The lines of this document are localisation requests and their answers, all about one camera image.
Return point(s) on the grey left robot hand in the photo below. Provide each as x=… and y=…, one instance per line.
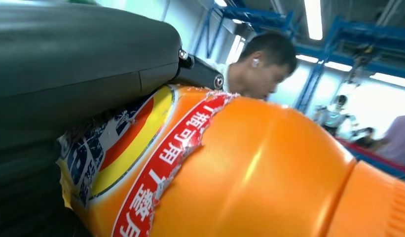
x=74, y=59

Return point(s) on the orange detergent bottle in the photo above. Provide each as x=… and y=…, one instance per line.
x=254, y=170

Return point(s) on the person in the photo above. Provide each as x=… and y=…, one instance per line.
x=264, y=72
x=396, y=140

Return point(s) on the blue steel rack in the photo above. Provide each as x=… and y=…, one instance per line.
x=346, y=39

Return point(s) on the red pole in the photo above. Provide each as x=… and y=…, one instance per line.
x=378, y=157

